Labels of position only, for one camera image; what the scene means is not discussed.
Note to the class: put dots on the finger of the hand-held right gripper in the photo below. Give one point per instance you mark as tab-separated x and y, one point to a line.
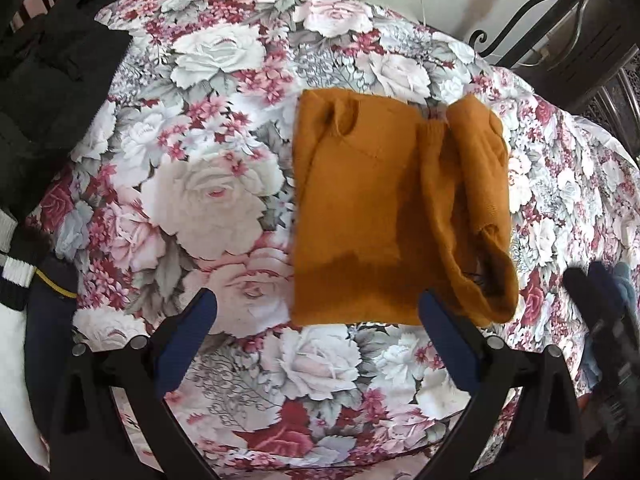
600	290
627	285

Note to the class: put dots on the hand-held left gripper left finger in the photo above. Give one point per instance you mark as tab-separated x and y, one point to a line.
187	345

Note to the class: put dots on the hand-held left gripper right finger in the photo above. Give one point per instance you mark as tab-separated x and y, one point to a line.
450	350

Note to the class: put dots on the orange knit sweater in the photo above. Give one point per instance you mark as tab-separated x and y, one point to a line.
360	210

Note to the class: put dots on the navy garment with yellow stripe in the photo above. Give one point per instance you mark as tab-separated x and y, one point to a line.
45	340

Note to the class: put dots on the floral bed sheet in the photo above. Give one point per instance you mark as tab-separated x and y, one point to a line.
210	200

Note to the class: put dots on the white garment with striped cuff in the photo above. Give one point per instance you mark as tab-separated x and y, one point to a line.
15	360

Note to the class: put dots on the grey black striped sleeve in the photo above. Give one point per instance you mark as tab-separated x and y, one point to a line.
5	230

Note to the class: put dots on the black jacket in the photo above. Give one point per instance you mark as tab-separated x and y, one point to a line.
45	85

